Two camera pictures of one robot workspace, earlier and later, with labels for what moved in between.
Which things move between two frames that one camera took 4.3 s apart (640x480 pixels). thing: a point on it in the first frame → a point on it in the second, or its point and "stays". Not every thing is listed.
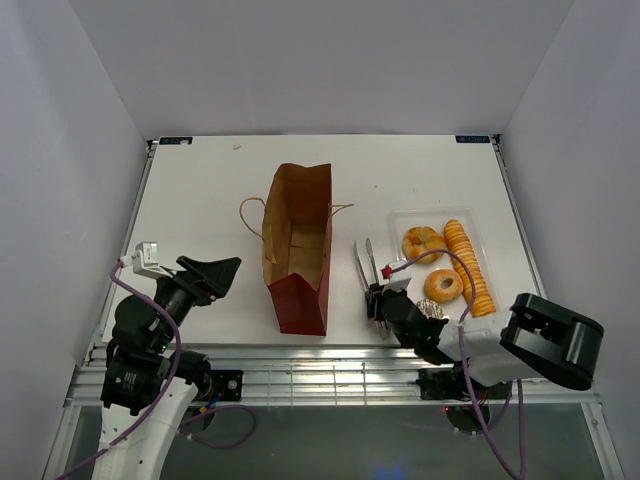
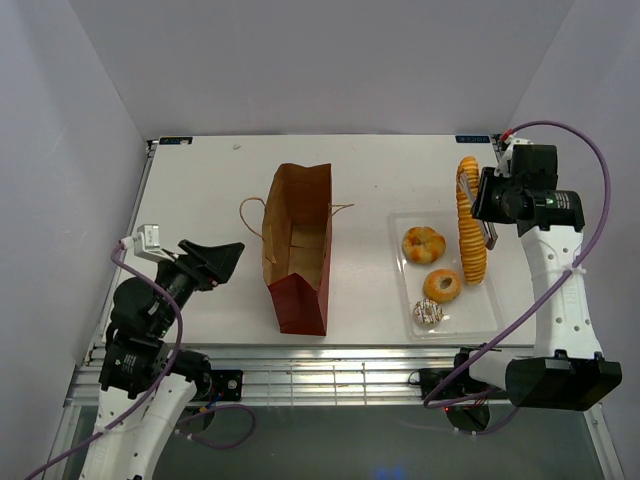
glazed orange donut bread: x=443 y=285 stays
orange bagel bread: x=419 y=240 stays
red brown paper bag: x=296 y=237 stays
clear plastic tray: x=446 y=258 stays
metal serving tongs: x=374 y=277 → x=489 y=235
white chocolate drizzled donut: x=430 y=308 stays
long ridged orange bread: x=458 y=242 → x=473 y=246
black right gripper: x=375 y=296 → x=486 y=182
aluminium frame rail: x=338 y=375 stays
